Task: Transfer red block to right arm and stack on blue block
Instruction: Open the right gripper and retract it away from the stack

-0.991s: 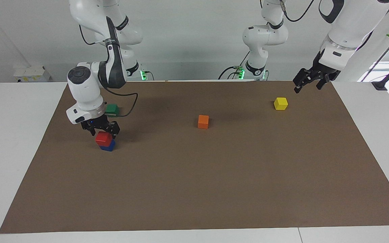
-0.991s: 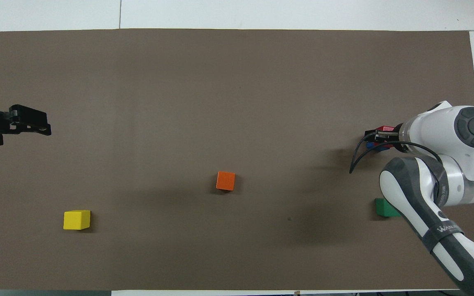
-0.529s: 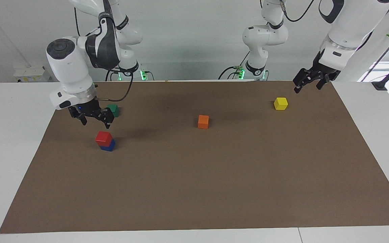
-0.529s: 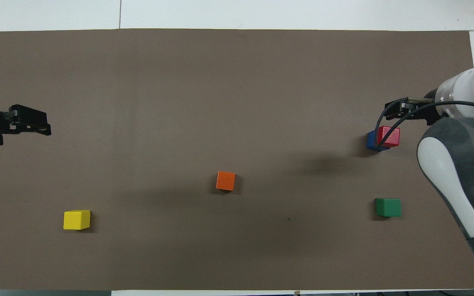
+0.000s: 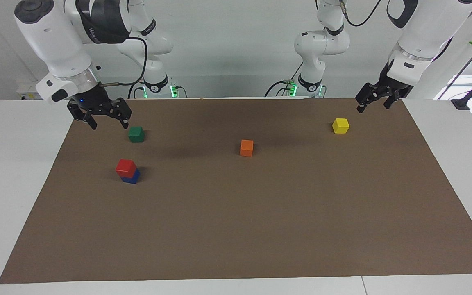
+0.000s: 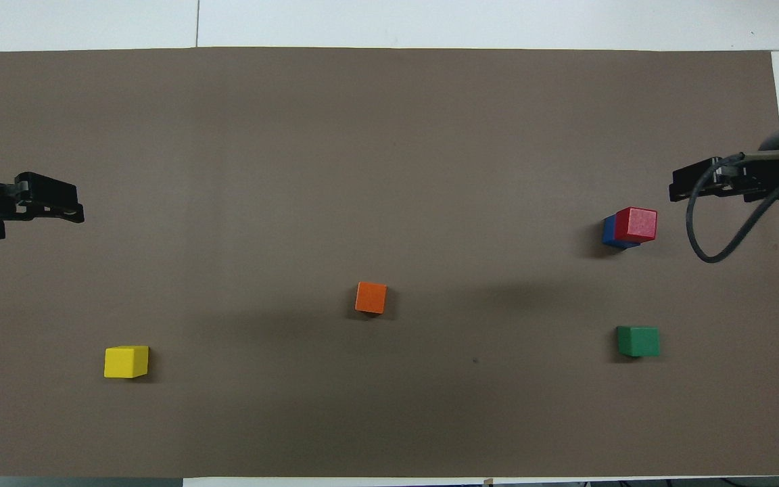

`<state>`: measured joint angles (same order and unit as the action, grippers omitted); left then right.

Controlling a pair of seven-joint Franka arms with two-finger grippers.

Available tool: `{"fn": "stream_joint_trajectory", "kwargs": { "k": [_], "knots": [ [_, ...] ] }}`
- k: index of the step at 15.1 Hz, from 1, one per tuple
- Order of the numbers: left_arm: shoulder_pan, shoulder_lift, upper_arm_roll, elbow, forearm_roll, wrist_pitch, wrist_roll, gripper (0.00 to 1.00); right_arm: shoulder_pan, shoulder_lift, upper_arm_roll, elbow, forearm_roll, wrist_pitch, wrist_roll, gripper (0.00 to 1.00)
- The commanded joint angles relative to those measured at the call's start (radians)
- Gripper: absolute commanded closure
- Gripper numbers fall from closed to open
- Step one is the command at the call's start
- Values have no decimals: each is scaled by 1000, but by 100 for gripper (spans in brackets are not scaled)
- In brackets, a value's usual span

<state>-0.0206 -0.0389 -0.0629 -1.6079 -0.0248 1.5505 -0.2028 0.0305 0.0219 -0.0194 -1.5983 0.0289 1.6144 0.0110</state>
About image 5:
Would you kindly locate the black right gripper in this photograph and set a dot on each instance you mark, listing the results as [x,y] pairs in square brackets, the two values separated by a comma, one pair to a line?
[94,102]

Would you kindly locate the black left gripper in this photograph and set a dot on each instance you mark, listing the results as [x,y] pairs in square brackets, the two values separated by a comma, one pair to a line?
[391,87]

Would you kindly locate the red block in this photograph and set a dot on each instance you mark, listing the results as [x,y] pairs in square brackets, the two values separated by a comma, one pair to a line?
[125,168]

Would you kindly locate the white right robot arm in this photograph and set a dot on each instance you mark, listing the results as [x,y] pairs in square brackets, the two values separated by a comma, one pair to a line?
[51,37]

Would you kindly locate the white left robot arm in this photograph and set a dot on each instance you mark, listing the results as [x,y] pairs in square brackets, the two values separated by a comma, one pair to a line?
[424,28]

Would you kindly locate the green block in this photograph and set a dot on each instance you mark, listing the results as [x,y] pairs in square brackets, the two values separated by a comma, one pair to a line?
[136,135]

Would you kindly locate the yellow block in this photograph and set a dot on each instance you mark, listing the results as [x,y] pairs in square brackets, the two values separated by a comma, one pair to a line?
[341,126]

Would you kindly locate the blue block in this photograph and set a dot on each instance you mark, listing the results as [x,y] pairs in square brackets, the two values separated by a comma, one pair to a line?
[134,179]

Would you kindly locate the orange block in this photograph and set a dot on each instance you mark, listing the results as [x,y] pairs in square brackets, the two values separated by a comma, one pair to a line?
[246,148]

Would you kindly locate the brown table mat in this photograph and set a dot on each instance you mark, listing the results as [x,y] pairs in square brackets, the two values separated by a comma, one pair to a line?
[240,221]

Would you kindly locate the white wall socket box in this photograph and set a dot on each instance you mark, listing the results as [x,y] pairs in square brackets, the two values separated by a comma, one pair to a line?
[25,92]

